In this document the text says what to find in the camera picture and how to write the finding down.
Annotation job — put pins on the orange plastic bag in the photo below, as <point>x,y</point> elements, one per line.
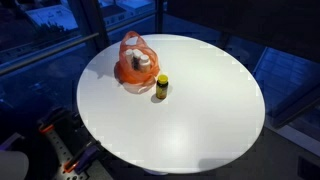
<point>124,70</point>

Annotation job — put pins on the white cap bottle in bag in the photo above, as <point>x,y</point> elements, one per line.
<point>136,56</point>

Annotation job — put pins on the yellow cap vitamin bottle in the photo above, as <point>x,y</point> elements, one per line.
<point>162,86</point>

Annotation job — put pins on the white cap bottle right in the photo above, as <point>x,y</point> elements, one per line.
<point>145,63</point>

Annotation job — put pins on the purple orange clamp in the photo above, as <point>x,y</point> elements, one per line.
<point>83,158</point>

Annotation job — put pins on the metal window handrail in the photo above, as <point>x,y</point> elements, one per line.
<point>35,59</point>

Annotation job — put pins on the orange handled clamp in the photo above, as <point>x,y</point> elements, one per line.
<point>47,122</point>

